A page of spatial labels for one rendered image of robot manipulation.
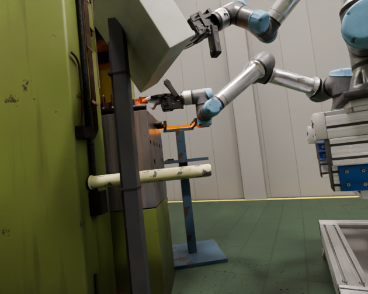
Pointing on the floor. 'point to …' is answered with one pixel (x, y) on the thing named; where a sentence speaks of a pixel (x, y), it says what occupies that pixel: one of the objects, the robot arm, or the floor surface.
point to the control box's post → (129, 160)
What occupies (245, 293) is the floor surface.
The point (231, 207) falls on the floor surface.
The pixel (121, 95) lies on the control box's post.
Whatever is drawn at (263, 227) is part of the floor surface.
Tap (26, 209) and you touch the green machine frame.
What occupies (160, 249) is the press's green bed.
